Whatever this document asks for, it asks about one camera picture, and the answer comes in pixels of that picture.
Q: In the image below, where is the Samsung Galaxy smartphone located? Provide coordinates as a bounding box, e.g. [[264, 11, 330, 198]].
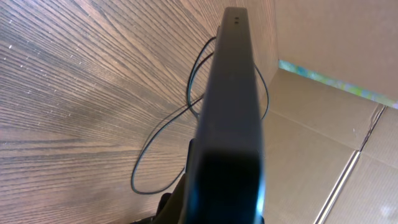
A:
[[180, 7, 266, 223]]

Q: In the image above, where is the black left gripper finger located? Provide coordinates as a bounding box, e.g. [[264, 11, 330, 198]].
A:
[[130, 138, 197, 224]]

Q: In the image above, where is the black USB charging cable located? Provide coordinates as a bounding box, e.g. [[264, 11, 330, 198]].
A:
[[130, 36, 270, 195]]

